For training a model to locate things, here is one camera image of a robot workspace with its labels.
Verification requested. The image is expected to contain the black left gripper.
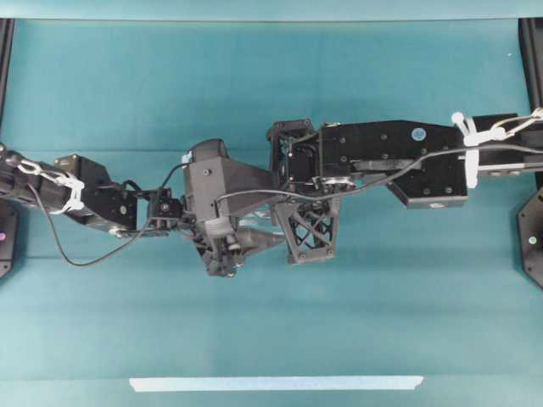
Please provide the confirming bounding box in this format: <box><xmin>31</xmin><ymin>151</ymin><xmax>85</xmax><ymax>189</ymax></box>
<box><xmin>182</xmin><ymin>203</ymin><xmax>285</xmax><ymax>277</ymax></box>

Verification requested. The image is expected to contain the teal table mat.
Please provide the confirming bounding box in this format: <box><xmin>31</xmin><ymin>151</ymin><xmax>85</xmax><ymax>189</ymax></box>
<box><xmin>1</xmin><ymin>1</ymin><xmax>542</xmax><ymax>406</ymax></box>

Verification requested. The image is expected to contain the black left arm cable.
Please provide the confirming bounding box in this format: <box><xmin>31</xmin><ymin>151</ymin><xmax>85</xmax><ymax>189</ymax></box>
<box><xmin>27</xmin><ymin>163</ymin><xmax>190</xmax><ymax>267</ymax></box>

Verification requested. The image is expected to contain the white zip tie left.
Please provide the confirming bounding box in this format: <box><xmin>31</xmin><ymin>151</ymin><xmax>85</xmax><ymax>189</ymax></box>
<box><xmin>51</xmin><ymin>173</ymin><xmax>85</xmax><ymax>215</ymax></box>

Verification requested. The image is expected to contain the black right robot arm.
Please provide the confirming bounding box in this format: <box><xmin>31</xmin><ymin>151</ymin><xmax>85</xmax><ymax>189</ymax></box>
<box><xmin>267</xmin><ymin>109</ymin><xmax>542</xmax><ymax>264</ymax></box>

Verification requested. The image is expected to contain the silver zip bag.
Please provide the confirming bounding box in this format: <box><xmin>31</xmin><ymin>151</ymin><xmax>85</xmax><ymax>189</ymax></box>
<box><xmin>238</xmin><ymin>209</ymin><xmax>278</xmax><ymax>232</ymax></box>

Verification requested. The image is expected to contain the black left frame post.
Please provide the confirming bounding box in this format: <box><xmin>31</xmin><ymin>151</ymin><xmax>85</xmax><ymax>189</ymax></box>
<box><xmin>0</xmin><ymin>18</ymin><xmax>16</xmax><ymax>121</ymax></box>

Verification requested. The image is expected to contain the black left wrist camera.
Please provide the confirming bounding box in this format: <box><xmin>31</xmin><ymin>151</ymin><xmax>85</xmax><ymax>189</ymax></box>
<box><xmin>184</xmin><ymin>139</ymin><xmax>274</xmax><ymax>222</ymax></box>

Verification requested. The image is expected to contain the white zip tie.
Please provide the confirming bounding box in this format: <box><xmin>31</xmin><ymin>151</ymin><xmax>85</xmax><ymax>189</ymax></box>
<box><xmin>451</xmin><ymin>112</ymin><xmax>506</xmax><ymax>189</ymax></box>
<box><xmin>51</xmin><ymin>173</ymin><xmax>85</xmax><ymax>215</ymax></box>

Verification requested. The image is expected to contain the white zip tie right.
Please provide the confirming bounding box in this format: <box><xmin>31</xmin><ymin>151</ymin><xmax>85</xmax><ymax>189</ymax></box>
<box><xmin>451</xmin><ymin>112</ymin><xmax>506</xmax><ymax>189</ymax></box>

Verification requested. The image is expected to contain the light blue tape strip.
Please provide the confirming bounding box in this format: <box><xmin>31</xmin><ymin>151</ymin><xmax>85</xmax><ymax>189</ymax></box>
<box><xmin>128</xmin><ymin>376</ymin><xmax>424</xmax><ymax>393</ymax></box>

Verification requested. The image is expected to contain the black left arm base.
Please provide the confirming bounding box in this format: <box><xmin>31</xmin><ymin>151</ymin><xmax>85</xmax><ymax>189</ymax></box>
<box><xmin>0</xmin><ymin>199</ymin><xmax>19</xmax><ymax>278</ymax></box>

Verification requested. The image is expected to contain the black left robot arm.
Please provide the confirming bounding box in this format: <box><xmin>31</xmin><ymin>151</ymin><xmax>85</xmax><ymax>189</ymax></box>
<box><xmin>1</xmin><ymin>146</ymin><xmax>285</xmax><ymax>277</ymax></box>

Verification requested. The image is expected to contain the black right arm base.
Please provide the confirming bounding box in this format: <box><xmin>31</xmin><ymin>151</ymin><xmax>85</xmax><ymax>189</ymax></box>
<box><xmin>517</xmin><ymin>188</ymin><xmax>542</xmax><ymax>288</ymax></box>

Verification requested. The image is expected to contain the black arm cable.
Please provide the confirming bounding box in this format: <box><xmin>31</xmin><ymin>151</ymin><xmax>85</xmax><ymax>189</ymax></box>
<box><xmin>214</xmin><ymin>143</ymin><xmax>543</xmax><ymax>211</ymax></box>
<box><xmin>27</xmin><ymin>163</ymin><xmax>190</xmax><ymax>267</ymax></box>

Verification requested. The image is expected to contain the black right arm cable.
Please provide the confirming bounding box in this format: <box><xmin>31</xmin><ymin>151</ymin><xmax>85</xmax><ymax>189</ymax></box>
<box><xmin>214</xmin><ymin>143</ymin><xmax>543</xmax><ymax>211</ymax></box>

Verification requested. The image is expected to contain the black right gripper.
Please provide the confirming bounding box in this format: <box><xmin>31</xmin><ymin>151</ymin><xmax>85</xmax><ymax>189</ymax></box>
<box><xmin>266</xmin><ymin>119</ymin><xmax>352</xmax><ymax>265</ymax></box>

